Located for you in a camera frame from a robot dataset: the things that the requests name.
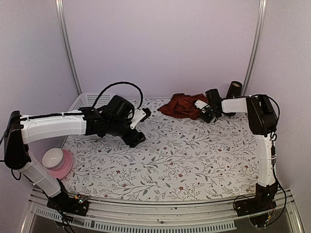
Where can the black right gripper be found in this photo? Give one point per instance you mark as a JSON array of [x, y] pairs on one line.
[[207, 119]]

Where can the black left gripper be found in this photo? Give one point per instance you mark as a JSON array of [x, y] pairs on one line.
[[135, 139]]

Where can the dark red towel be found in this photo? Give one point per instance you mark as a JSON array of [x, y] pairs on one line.
[[183, 106]]

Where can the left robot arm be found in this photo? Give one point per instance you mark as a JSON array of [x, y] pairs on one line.
[[117, 118]]

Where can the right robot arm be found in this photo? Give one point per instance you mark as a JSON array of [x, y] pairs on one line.
[[262, 121]]

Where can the black cylinder cup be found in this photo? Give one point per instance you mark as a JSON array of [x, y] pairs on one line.
[[235, 89]]

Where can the floral tablecloth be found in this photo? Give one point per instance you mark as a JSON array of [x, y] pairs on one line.
[[180, 160]]

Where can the white plastic basket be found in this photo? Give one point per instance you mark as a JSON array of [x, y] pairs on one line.
[[87, 100]]

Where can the pink plate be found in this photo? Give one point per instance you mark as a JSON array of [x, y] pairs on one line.
[[65, 168]]

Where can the white bowl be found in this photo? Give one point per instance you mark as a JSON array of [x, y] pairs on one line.
[[53, 159]]

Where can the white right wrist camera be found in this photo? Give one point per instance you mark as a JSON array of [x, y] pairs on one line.
[[201, 105]]

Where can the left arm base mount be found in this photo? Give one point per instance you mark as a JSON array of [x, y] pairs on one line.
[[66, 204]]

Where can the front aluminium rail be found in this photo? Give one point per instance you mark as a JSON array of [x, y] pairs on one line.
[[125, 216]]

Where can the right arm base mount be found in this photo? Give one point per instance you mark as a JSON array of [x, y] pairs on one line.
[[252, 206]]

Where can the right aluminium frame post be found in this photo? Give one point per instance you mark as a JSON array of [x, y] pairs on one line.
[[255, 45]]

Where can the aluminium frame post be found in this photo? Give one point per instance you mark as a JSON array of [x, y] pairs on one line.
[[65, 37], [255, 45]]

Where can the left aluminium frame post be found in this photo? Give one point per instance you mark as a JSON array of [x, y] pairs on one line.
[[65, 37]]

